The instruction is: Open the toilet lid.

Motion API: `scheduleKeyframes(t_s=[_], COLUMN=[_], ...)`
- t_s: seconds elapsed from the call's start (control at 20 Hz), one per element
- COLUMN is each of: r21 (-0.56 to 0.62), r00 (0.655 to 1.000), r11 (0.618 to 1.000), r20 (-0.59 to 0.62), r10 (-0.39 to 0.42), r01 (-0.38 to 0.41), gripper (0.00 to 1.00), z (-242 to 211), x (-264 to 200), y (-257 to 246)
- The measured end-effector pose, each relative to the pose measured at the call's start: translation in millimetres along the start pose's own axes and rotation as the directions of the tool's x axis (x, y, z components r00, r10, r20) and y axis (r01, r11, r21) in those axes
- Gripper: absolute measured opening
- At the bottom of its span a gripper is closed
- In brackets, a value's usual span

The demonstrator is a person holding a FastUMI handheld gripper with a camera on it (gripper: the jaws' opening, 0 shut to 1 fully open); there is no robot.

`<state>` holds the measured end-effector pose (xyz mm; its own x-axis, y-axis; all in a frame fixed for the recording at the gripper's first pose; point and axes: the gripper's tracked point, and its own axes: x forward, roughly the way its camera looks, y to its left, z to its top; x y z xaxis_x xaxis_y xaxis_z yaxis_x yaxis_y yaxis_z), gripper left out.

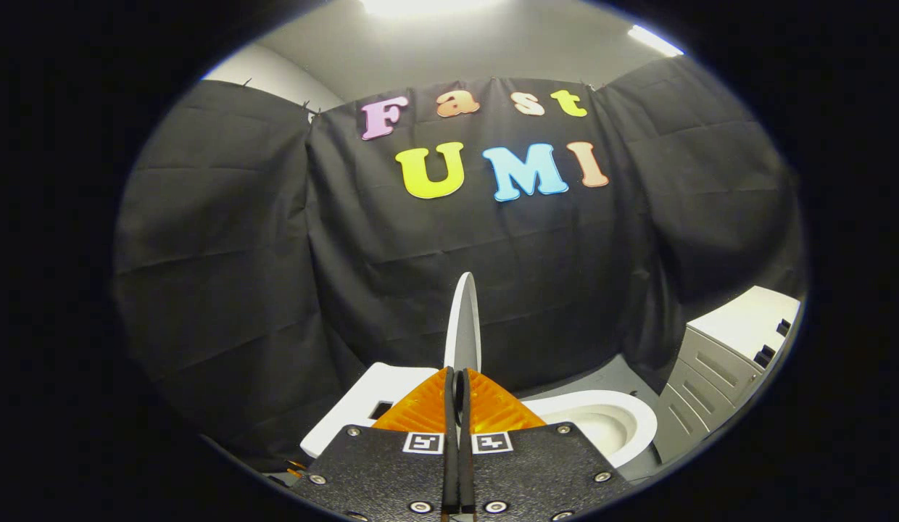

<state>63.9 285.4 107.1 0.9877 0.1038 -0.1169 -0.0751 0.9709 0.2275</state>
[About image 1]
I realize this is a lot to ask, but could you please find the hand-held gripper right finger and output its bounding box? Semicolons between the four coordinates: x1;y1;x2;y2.
458;368;633;522

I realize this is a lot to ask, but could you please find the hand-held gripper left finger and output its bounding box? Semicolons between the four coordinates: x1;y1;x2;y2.
290;366;459;522

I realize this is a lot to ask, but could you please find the white toilet lid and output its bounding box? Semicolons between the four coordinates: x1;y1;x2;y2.
444;272;484;375

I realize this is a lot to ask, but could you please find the white ceramic toilet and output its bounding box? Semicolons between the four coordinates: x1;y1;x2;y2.
300;362;659;469

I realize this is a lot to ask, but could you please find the black backdrop cloth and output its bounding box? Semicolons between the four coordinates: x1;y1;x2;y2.
112;54;809;472

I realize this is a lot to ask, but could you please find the white top grey cabinet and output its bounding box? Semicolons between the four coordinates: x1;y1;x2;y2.
652;285;803;465

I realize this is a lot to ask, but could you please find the small ceiling light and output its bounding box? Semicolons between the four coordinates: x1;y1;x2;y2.
627;24;684;57

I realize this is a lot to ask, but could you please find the large ceiling light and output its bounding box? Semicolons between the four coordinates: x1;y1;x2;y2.
359;0;494;19

